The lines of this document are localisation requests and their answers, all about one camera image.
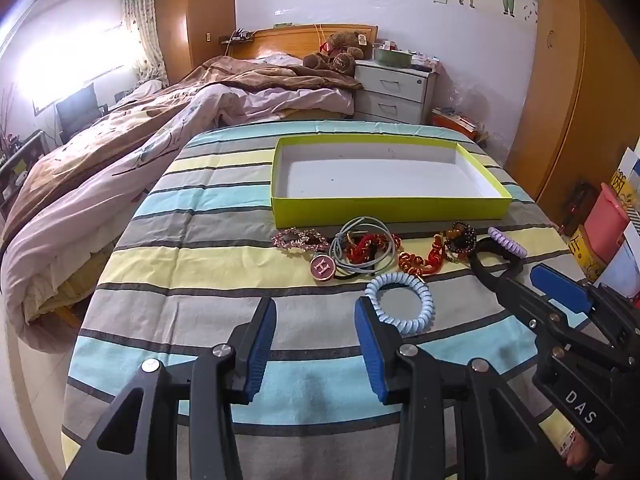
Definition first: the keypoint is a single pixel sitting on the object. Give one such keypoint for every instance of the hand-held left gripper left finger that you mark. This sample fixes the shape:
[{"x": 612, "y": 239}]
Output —
[{"x": 262, "y": 345}]

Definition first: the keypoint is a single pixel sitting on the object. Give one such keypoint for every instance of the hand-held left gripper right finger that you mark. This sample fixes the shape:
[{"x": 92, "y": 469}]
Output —
[{"x": 367, "y": 345}]

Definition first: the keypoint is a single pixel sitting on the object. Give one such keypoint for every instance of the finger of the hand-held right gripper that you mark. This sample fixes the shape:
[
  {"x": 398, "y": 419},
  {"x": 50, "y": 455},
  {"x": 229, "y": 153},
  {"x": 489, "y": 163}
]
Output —
[
  {"x": 560, "y": 285},
  {"x": 520, "y": 300}
]

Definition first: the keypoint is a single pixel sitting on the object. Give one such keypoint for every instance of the black wristband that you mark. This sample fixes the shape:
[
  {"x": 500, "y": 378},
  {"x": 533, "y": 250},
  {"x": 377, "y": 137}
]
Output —
[{"x": 477, "y": 260}]

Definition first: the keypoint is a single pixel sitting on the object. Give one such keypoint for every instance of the thin grey hoop bangle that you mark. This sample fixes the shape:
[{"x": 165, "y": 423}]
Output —
[{"x": 334, "y": 246}]

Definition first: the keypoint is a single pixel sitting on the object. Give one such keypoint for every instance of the green cardboard box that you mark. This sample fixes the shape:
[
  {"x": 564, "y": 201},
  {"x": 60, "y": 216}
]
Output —
[{"x": 390, "y": 175}]

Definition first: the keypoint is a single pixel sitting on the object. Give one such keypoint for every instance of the person's right hand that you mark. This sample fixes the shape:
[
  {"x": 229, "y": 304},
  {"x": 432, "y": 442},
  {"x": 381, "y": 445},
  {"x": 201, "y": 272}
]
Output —
[{"x": 575, "y": 456}]

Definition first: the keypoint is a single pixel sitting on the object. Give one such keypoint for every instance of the yellow printed box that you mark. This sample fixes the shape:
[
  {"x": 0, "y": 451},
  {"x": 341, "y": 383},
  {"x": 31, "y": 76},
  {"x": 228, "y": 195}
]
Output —
[{"x": 585, "y": 255}]

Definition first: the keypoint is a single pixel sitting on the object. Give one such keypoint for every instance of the pink plastic container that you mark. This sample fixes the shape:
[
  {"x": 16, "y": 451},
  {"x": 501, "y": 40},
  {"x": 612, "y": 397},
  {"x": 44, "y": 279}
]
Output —
[{"x": 602, "y": 220}]

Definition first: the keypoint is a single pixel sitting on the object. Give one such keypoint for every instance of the pink rhinestone brooch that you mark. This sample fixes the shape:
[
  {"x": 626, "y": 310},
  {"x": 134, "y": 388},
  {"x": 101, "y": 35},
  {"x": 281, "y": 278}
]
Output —
[{"x": 295, "y": 239}]

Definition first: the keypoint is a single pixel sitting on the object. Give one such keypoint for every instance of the wooden wardrobe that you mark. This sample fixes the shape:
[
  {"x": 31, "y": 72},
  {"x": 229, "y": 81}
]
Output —
[
  {"x": 565, "y": 110},
  {"x": 200, "y": 15}
]

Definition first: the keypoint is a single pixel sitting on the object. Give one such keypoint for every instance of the stack of books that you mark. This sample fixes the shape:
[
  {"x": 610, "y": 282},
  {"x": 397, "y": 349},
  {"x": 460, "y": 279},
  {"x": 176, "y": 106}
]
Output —
[{"x": 452, "y": 120}]

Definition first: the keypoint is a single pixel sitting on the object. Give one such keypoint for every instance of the pink and brown duvet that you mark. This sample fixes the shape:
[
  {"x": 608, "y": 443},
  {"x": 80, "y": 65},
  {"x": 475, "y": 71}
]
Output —
[{"x": 125, "y": 150}]

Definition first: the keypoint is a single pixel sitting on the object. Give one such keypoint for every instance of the white drawer nightstand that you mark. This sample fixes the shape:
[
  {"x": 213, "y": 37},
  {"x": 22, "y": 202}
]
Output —
[{"x": 390, "y": 92}]

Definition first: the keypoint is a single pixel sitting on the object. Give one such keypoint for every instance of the green basin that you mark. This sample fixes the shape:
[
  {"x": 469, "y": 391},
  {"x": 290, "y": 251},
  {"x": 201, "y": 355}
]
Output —
[{"x": 392, "y": 56}]

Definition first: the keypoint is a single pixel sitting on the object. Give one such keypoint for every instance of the brown teddy bear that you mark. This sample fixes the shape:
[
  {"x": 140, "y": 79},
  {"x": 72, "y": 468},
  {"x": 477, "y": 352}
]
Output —
[{"x": 340, "y": 57}]

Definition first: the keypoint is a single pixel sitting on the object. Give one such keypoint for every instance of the black office chair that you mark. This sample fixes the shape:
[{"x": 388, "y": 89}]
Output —
[{"x": 77, "y": 107}]

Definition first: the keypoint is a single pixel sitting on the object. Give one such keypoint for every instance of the wooden bed headboard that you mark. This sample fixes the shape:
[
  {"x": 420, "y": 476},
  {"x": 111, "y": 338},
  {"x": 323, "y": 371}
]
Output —
[{"x": 290, "y": 40}]

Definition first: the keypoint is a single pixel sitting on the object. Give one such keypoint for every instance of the power strip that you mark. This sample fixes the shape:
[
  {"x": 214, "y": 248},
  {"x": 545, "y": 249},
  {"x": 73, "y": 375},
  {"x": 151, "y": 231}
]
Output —
[{"x": 237, "y": 36}]

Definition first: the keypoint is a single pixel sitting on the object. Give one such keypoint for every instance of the floral curtain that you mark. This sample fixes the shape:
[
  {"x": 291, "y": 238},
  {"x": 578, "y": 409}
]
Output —
[{"x": 145, "y": 25}]

